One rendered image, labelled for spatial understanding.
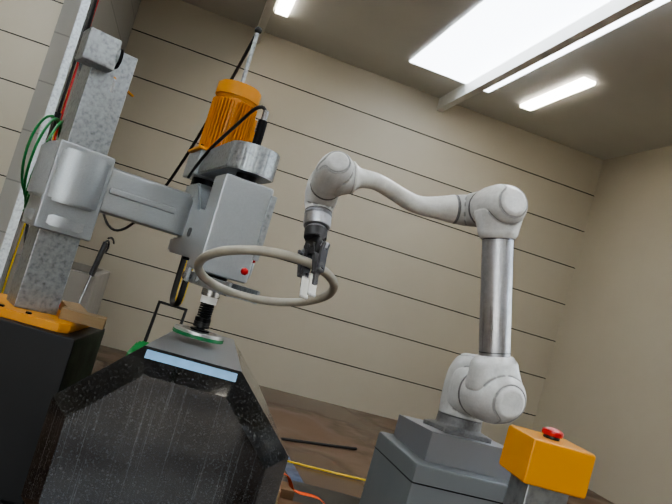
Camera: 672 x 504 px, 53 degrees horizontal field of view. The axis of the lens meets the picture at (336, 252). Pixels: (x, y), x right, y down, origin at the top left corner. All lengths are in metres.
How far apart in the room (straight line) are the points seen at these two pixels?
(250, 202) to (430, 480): 1.34
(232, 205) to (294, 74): 5.57
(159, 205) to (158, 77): 4.84
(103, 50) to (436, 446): 2.23
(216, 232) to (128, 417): 0.83
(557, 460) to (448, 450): 1.04
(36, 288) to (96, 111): 0.86
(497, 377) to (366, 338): 6.19
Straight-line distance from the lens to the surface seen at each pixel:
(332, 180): 2.03
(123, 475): 2.51
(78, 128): 3.36
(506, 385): 2.14
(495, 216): 2.17
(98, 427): 2.49
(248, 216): 2.85
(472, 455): 2.33
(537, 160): 9.23
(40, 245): 3.33
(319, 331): 8.15
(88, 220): 3.34
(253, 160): 2.84
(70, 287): 5.75
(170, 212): 3.43
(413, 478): 2.21
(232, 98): 3.58
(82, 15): 5.58
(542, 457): 1.27
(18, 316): 3.23
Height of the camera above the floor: 1.21
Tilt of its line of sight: 4 degrees up
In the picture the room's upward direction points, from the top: 16 degrees clockwise
